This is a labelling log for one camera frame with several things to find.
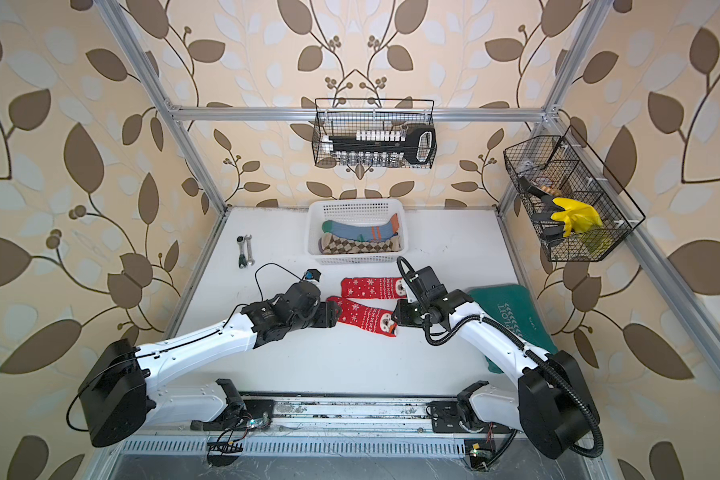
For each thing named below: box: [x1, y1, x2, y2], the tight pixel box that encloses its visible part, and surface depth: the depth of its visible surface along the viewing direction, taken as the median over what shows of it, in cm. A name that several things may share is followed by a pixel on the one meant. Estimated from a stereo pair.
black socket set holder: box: [322, 126, 437, 165], surface depth 86 cm
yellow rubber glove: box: [551, 197, 603, 237], surface depth 67 cm
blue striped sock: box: [322, 213, 400, 242], surface depth 113 cm
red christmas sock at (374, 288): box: [341, 277, 407, 299], surface depth 100 cm
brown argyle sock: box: [319, 233, 401, 254], surface depth 107 cm
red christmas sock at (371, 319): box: [326, 296, 398, 337], surface depth 93 cm
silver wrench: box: [244, 234, 255, 266], surface depth 110 cm
